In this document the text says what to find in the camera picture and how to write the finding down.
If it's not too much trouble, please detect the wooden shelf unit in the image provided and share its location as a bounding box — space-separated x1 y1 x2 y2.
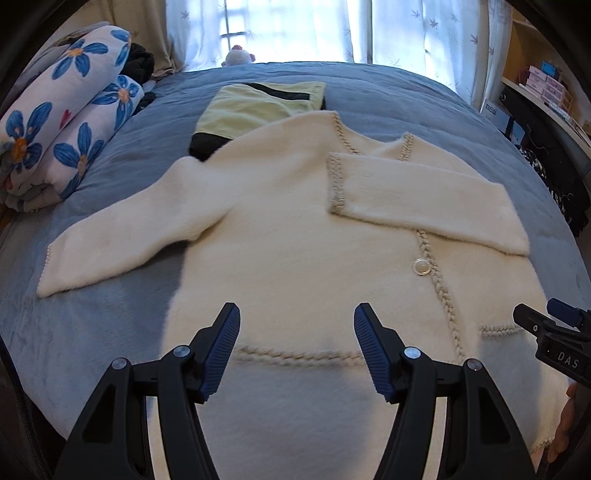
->
501 0 591 153

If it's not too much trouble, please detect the pink box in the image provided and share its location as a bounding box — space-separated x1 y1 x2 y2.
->
521 66 548 94
542 76 576 108

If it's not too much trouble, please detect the white pink plush toy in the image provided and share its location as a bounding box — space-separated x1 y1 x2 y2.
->
223 45 256 68

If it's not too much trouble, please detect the white sheer leaf-print curtain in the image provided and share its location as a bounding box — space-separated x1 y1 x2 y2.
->
164 0 509 109

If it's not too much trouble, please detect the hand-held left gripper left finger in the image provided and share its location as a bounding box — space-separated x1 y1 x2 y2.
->
54 302 241 480

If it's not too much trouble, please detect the dark clothing pile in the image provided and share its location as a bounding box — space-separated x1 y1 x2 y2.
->
127 42 158 112

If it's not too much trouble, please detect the folded blue floral blanket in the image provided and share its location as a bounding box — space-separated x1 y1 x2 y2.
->
0 25 145 213

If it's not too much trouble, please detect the white fluffy cardigan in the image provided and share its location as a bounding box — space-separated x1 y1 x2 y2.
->
36 111 575 480

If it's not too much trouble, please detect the yellow-green shirt with black trim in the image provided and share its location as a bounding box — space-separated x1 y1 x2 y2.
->
188 81 328 162

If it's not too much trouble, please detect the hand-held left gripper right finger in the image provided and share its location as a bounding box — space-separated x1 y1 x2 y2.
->
353 302 539 480

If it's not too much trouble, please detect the beige curtain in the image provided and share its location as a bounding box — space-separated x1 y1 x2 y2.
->
99 0 185 77

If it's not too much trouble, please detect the black patterned garment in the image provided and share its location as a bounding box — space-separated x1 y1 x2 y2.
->
517 108 583 232

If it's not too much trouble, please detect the person's right hand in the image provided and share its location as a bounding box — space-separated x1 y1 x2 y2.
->
553 382 579 464

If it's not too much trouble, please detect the blue-grey bed blanket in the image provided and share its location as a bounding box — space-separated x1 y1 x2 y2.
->
0 62 583 480

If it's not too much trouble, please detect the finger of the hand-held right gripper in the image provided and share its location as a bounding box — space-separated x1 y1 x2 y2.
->
547 298 591 330
513 303 591 384

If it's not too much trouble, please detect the white and blue box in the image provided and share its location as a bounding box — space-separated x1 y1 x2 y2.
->
482 97 527 145

